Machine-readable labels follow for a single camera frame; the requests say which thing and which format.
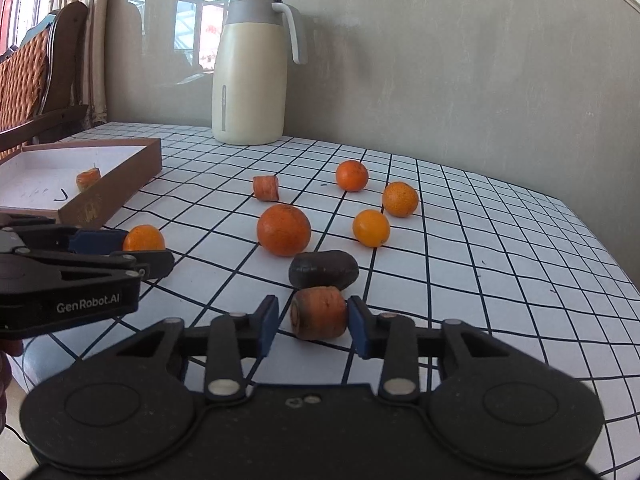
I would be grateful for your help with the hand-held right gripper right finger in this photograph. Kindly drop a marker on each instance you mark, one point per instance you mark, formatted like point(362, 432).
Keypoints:
point(357, 330)

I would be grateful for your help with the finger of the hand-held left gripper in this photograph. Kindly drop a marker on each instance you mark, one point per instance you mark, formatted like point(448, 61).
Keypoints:
point(155, 264)
point(97, 241)

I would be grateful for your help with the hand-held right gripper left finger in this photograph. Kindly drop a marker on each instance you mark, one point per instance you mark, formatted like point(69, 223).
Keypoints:
point(267, 327)

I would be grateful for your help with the small orange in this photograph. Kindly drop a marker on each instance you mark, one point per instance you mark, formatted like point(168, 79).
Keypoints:
point(371, 228)
point(400, 199)
point(352, 175)
point(144, 238)

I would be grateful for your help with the carrot piece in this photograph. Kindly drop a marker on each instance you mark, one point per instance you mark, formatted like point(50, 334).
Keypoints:
point(88, 180)
point(265, 187)
point(320, 312)

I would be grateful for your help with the white tray with brown rim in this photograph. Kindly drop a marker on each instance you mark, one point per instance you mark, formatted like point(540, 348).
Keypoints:
point(30, 175)

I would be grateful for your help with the person's left hand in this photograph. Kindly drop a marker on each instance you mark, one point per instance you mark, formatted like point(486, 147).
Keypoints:
point(10, 347)

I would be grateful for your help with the carrot top piece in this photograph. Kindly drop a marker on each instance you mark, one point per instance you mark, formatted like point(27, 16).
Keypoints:
point(88, 180)

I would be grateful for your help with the dark purple root vegetable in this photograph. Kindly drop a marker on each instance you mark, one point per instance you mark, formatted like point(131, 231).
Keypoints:
point(323, 270)

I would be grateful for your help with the large orange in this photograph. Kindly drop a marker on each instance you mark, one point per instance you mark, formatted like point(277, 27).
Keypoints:
point(283, 229)

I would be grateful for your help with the checked tablecloth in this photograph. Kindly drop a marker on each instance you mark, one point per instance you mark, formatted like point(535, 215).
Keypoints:
point(450, 260)

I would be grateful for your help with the wooden sofa with orange cushion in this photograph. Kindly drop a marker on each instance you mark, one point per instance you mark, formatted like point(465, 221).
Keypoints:
point(25, 85)

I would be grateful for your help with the beige curtain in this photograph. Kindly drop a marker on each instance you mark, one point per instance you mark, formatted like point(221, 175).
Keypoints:
point(100, 60)

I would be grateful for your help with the cream thermos jug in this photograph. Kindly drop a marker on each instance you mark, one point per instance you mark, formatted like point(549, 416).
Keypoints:
point(250, 85)

